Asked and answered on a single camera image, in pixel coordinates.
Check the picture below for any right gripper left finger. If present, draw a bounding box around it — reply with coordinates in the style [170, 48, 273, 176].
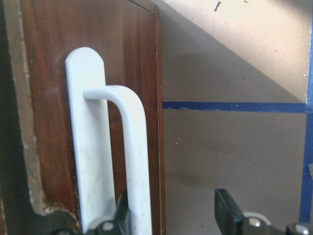
[94, 190, 130, 235]

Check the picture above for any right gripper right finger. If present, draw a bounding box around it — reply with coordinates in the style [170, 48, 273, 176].
[215, 188, 271, 235]

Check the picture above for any wooden drawer with white handle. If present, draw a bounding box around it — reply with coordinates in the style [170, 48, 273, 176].
[17, 0, 165, 235]

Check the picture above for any brown wooden drawer cabinet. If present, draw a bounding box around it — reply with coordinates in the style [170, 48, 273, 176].
[0, 7, 78, 235]

